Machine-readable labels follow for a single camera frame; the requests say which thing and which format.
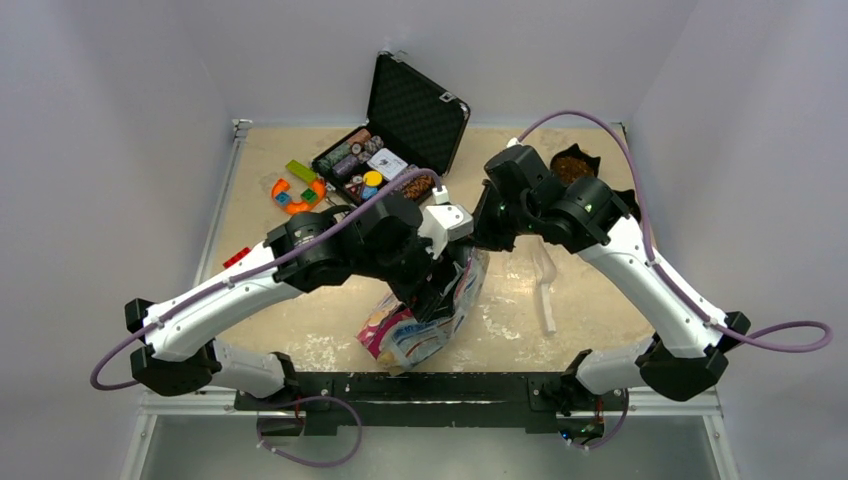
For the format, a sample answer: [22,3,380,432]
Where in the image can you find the pink blue pet food bag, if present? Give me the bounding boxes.
[356,247,490,375]

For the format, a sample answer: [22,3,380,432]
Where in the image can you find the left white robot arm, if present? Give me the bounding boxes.
[126,195,473,409]

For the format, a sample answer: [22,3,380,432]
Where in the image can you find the black poker chip case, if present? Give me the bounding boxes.
[310,51,471,205]

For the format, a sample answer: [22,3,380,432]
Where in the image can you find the far black cat bowl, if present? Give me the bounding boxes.
[549,143,601,184]

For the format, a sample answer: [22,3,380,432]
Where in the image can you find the clear plastic scoop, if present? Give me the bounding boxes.
[531,239,558,335]

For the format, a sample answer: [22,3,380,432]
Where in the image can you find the black cat bowl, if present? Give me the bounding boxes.
[549,143,601,184]
[614,189,642,223]

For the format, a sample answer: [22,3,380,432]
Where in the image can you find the orange toy piece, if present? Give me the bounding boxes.
[270,178,327,215]

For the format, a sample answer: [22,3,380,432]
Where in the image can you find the green toy piece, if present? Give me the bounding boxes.
[286,160,319,184]

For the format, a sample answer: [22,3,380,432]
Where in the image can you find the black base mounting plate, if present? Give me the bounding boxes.
[234,372,625,437]

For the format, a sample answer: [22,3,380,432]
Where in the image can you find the near black cat bowl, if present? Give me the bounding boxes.
[614,189,642,223]

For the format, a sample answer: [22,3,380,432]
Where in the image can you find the red yellow toy block car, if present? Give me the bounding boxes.
[222,247,252,269]

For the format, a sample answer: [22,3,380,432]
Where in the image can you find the white card box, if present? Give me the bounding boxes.
[367,148,409,181]

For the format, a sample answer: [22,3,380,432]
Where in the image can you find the yellow round chip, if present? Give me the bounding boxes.
[363,170,384,188]

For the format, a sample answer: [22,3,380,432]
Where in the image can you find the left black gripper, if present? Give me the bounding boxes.
[355,222,464,321]

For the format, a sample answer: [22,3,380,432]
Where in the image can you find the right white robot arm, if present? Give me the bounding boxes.
[471,145,751,407]

